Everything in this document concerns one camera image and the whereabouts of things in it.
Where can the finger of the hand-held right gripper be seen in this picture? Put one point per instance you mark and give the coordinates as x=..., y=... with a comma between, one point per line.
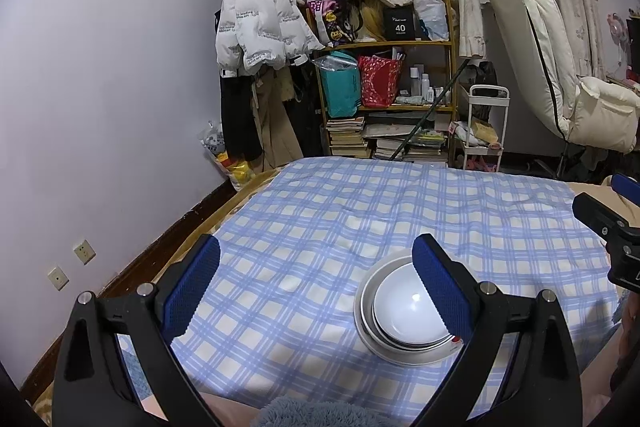
x=629, y=189
x=600, y=219

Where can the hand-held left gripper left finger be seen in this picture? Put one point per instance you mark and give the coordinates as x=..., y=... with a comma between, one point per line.
x=192, y=292

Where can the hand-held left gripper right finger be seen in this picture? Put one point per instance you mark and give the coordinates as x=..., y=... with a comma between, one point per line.
x=445, y=292

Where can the plain white bowl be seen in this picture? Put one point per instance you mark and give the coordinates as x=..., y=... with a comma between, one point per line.
x=405, y=307

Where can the pink toys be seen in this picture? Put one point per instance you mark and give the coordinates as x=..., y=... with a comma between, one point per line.
x=477, y=164

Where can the blue checked cloth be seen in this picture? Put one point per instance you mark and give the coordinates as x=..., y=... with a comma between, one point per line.
x=310, y=217

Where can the plastic bag of snacks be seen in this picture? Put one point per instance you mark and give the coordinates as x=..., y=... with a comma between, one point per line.
x=227, y=157

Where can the stack of magazines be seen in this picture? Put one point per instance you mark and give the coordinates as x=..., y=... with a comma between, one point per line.
x=415, y=147

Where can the white recliner chair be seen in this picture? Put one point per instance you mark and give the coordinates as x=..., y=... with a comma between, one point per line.
x=540, y=57

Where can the pink fan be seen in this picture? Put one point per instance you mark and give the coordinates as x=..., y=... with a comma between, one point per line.
x=620, y=27

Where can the white trolley cart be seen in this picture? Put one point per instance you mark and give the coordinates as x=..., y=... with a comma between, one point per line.
x=487, y=94

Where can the person's blue fleece top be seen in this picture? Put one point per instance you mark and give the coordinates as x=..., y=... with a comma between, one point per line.
x=325, y=414

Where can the dark long pole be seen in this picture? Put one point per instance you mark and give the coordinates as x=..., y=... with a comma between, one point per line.
x=430, y=112

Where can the stack of books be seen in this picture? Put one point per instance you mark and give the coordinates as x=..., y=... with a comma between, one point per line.
x=347, y=139

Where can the black hanging garment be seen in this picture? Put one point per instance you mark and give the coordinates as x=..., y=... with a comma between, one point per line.
x=240, y=117

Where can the beige hanging garment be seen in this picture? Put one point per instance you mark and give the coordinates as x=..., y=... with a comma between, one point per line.
x=275, y=122

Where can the group of white bottles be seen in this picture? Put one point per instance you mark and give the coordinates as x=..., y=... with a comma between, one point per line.
x=422, y=87

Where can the red gift bag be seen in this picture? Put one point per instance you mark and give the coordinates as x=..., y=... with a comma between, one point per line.
x=380, y=84

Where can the teal bag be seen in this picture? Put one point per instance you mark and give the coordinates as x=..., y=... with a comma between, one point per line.
x=340, y=87

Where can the wooden shelf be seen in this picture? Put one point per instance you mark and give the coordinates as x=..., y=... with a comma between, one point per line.
x=385, y=47

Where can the white plastic bag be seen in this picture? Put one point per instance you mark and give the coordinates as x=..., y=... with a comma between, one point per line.
x=431, y=14

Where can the black box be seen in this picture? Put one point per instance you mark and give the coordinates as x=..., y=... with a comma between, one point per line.
x=400, y=27

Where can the blonde wig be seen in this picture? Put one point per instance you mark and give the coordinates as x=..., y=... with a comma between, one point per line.
x=370, y=22

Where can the white puffer jacket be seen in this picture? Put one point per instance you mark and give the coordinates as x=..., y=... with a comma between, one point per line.
x=265, y=12

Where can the colourful printed bag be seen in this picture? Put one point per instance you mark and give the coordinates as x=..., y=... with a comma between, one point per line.
x=327, y=19

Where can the wall socket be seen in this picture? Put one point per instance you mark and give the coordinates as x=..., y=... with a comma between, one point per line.
x=84, y=252
x=58, y=278

